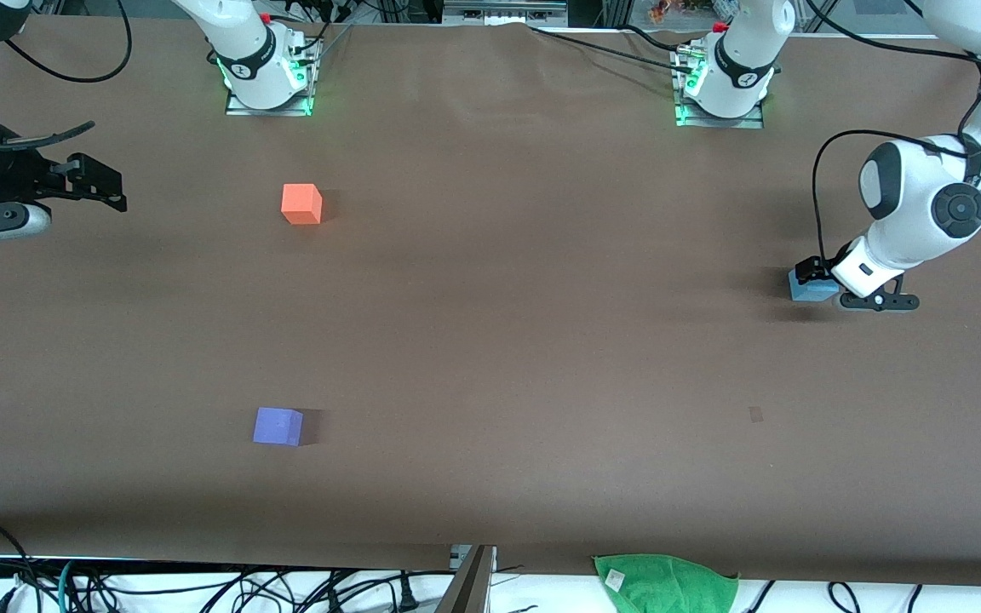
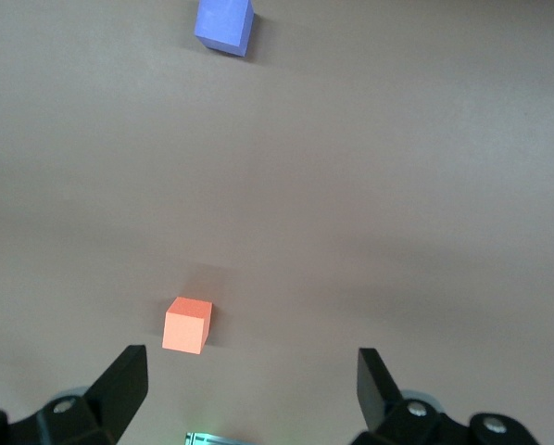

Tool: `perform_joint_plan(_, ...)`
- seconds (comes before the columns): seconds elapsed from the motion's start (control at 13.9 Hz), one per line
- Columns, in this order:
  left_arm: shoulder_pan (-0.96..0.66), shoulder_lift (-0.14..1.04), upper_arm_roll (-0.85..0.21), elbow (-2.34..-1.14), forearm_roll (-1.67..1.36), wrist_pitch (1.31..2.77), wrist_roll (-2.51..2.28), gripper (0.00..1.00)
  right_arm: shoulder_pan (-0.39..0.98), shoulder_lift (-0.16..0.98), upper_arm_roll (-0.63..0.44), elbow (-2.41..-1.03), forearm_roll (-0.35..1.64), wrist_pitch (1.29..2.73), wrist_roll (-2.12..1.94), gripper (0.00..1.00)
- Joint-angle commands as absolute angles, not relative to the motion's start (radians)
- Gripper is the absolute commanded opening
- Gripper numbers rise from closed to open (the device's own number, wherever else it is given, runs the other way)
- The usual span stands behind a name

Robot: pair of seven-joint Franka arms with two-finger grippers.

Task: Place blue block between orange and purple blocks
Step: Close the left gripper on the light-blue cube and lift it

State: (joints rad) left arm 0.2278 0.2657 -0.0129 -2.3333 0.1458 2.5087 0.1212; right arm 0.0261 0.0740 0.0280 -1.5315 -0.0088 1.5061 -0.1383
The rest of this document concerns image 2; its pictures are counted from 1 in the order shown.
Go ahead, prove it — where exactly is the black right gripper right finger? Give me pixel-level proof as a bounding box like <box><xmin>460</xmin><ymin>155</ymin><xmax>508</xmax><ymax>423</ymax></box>
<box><xmin>353</xmin><ymin>347</ymin><xmax>540</xmax><ymax>445</ymax></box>

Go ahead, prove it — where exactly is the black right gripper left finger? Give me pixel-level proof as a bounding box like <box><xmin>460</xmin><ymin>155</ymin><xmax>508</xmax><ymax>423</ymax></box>
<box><xmin>0</xmin><ymin>344</ymin><xmax>149</xmax><ymax>445</ymax></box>

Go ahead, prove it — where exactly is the orange foam block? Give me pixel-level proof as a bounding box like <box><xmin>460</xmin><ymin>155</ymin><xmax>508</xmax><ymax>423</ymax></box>
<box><xmin>161</xmin><ymin>296</ymin><xmax>213</xmax><ymax>356</ymax></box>

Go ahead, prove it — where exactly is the purple foam block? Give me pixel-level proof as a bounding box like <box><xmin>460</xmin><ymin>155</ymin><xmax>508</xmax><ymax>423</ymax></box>
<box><xmin>193</xmin><ymin>0</ymin><xmax>255</xmax><ymax>58</ymax></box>

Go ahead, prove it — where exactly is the brown paper table cover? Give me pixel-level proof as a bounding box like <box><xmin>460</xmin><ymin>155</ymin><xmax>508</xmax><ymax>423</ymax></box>
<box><xmin>0</xmin><ymin>0</ymin><xmax>554</xmax><ymax>445</ymax></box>

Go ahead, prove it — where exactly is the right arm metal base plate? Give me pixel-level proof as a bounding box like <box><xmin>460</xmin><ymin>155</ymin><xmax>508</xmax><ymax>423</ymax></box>
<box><xmin>185</xmin><ymin>430</ymin><xmax>259</xmax><ymax>445</ymax></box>

